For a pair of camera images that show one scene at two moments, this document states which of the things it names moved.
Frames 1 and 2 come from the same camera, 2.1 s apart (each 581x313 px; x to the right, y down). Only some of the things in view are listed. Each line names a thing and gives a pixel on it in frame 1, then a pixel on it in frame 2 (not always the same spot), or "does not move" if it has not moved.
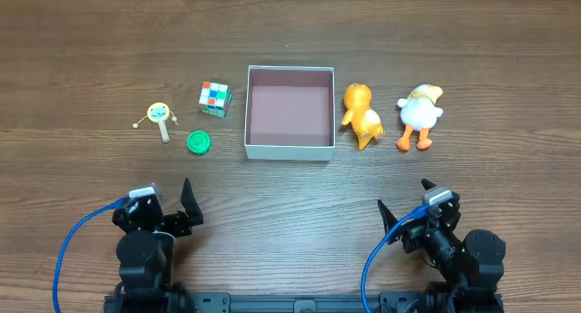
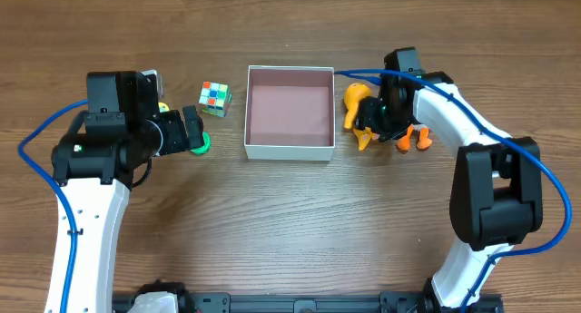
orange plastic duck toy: (364, 121) does not move
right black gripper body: (413, 233) → (375, 118)
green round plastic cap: (198, 141) does not move
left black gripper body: (170, 220) → (194, 128)
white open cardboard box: (290, 112) does not move
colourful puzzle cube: (215, 98) does not move
